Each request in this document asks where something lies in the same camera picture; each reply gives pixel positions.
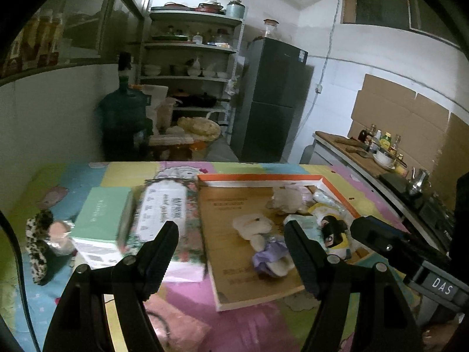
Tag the metal kettle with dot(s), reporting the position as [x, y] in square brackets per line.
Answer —
[419, 178]

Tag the pale green towel pack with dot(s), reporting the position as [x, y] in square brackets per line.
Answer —
[310, 226]

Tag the orange drink bottles row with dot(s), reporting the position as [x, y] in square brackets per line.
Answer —
[37, 45]

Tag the yellow green bottle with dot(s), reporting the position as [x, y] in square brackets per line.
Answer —
[385, 140]

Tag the cardboard on wall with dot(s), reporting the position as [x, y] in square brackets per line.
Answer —
[433, 138]

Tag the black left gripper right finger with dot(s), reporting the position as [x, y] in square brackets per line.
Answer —
[384, 321]

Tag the kitchen counter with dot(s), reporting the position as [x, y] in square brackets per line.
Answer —
[437, 214]

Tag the metal shelf rack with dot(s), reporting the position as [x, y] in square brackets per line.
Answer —
[195, 54]

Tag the glass jar on fridge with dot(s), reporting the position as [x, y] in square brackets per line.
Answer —
[270, 29]

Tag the leopard print plush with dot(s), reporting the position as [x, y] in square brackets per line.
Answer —
[48, 242]

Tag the floral tissue pack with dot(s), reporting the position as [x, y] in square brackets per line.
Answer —
[171, 199]

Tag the white floral cloth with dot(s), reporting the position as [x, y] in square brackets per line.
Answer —
[291, 200]

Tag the orange rimmed cardboard tray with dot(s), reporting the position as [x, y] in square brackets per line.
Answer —
[222, 198]

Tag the green plastic bagged cloth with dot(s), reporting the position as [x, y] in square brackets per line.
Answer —
[321, 197]

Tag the green tissue box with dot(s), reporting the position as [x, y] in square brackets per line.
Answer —
[105, 217]

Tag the teal pot on shelf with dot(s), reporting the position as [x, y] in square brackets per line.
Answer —
[235, 9]

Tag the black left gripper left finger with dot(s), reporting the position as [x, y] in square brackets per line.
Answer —
[135, 279]

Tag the bear doll purple dress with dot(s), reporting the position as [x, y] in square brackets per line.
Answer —
[271, 256]

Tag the dark refrigerator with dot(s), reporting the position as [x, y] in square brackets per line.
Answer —
[274, 89]

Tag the white bowl on counter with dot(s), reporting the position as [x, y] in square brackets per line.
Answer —
[384, 159]

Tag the pink cloth pack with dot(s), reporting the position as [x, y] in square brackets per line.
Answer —
[175, 330]

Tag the yellow bag on floor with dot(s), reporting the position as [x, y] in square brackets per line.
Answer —
[201, 129]

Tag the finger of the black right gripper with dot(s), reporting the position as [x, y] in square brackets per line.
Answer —
[402, 250]

